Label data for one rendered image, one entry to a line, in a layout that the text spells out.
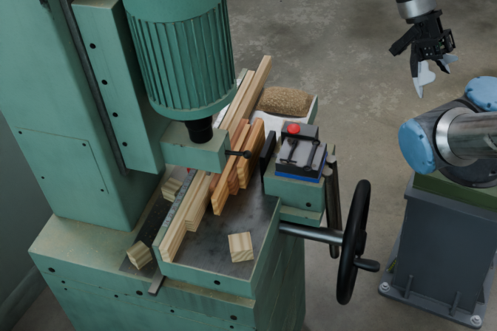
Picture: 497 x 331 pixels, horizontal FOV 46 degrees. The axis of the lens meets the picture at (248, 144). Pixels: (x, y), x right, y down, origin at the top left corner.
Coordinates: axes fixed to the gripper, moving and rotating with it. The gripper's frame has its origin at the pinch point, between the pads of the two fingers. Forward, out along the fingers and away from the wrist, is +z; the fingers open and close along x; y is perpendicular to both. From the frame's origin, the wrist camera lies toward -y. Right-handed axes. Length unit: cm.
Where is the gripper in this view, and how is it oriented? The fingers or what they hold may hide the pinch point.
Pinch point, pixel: (433, 86)
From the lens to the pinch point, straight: 160.9
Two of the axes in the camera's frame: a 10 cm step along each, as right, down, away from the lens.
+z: 3.7, 8.7, 3.2
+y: 6.5, 0.1, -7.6
